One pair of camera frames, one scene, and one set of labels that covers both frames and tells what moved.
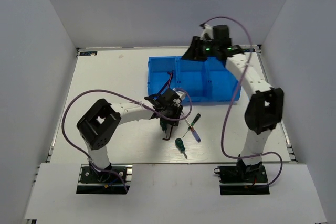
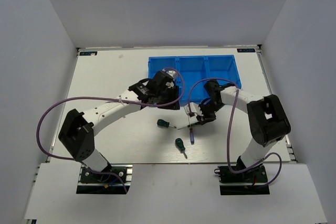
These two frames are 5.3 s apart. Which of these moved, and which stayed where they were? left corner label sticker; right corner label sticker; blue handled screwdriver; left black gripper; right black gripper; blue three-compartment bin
Moved: blue handled screwdriver; left black gripper; right black gripper
Stayed: right corner label sticker; left corner label sticker; blue three-compartment bin
